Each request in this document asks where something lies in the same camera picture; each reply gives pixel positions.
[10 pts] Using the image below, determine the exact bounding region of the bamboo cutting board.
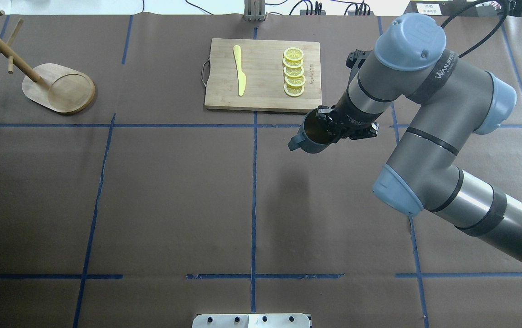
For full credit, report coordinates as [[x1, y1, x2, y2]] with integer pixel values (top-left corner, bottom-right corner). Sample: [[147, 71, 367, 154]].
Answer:
[[204, 39, 322, 113]]

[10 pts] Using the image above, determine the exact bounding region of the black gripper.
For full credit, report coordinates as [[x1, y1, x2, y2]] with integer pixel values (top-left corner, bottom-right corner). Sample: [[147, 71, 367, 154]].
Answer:
[[316, 91, 379, 143]]

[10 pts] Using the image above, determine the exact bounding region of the dark green HOME mug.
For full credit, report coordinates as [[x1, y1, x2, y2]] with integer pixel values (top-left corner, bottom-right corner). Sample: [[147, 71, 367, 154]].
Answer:
[[287, 109, 336, 154]]

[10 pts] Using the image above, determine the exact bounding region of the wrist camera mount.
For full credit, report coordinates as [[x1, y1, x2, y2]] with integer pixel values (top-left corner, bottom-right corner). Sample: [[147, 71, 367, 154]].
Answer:
[[346, 49, 372, 69]]

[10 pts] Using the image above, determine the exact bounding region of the aluminium frame post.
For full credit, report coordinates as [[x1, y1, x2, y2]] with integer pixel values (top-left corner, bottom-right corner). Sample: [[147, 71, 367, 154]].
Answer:
[[244, 0, 267, 21]]

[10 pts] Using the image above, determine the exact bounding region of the black box with label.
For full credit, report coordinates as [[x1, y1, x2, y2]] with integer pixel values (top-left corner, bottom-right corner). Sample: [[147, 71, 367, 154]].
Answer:
[[403, 0, 471, 17]]

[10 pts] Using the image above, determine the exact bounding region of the yellow plastic knife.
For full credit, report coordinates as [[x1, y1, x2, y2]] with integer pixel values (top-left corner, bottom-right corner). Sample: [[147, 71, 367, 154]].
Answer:
[[233, 44, 246, 96]]

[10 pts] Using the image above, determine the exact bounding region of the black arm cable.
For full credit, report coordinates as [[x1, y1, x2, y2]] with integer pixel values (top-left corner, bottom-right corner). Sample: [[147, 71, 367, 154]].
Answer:
[[441, 0, 512, 58]]

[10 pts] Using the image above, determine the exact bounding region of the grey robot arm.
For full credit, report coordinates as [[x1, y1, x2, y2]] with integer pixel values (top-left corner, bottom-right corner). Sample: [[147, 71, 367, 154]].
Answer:
[[315, 13, 522, 262]]

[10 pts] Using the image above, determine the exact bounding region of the wooden cup storage rack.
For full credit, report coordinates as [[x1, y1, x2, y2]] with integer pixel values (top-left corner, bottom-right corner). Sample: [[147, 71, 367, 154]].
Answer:
[[0, 10, 96, 114]]

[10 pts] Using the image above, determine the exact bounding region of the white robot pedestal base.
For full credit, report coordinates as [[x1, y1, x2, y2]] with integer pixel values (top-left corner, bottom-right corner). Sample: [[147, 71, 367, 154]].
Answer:
[[192, 313, 312, 328]]

